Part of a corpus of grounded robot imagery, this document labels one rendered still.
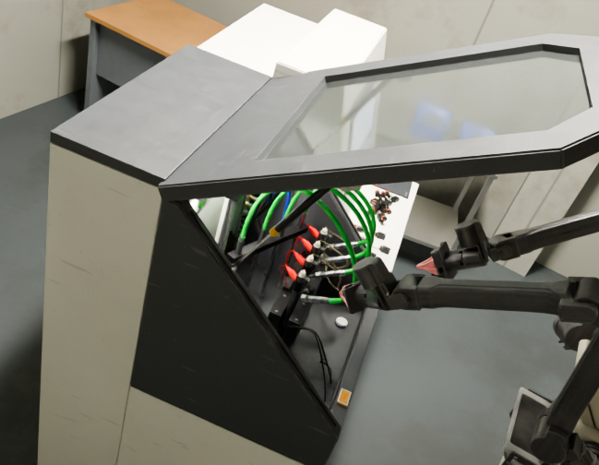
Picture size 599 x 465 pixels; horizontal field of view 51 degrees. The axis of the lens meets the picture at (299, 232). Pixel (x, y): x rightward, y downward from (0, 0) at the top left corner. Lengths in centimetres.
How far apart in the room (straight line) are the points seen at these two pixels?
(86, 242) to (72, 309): 25
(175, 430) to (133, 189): 78
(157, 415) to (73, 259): 53
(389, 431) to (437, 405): 34
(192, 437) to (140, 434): 18
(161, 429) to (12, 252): 172
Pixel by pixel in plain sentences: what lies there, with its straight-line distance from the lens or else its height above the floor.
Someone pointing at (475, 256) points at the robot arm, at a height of 136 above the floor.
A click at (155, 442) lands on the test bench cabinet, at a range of 202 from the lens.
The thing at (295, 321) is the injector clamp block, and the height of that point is 98.
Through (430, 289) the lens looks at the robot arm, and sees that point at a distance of 142.
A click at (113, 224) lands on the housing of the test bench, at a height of 132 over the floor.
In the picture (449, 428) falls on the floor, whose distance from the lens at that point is 322.
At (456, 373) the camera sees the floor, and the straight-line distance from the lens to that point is 349.
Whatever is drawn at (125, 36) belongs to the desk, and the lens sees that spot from 415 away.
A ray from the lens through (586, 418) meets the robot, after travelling 172.
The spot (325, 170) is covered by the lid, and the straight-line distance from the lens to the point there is 122.
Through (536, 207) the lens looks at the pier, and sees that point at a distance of 422.
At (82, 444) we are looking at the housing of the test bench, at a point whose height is 42.
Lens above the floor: 228
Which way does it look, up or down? 36 degrees down
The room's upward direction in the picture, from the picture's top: 19 degrees clockwise
